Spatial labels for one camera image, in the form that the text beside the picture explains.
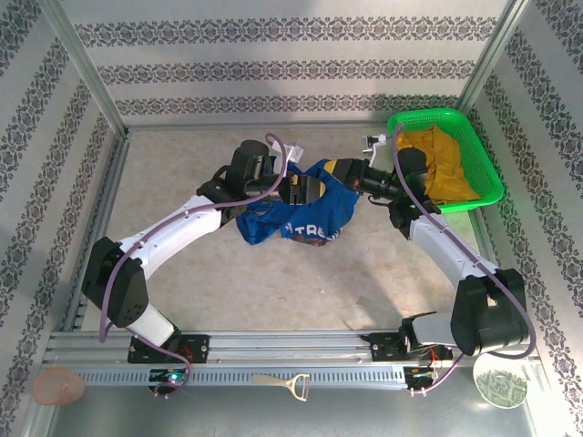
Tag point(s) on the blue printed t-shirt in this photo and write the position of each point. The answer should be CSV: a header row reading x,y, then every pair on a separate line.
x,y
337,209

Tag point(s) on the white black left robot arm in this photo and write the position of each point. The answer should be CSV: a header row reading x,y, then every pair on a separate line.
x,y
173,232

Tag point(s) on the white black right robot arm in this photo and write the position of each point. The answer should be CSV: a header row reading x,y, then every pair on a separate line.
x,y
446,246

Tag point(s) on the yellow crumpled cloth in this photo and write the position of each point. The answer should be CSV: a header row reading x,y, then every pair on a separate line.
x,y
448,168

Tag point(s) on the green plastic mesh basket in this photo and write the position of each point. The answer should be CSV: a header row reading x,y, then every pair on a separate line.
x,y
483,159

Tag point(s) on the metal vegetable peeler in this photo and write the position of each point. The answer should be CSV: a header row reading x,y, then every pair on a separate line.
x,y
273,379

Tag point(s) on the green patterned white bowl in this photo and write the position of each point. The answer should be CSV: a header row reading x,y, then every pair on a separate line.
x,y
498,382

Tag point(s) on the long aluminium mounting rail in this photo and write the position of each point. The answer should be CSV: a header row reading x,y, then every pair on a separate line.
x,y
291,346

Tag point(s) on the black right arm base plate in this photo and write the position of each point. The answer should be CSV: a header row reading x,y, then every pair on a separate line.
x,y
380,346

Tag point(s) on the aluminium corner post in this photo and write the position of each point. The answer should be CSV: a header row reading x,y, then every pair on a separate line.
x,y
85,64
493,54

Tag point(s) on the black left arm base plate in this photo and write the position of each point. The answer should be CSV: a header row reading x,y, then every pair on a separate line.
x,y
198,348

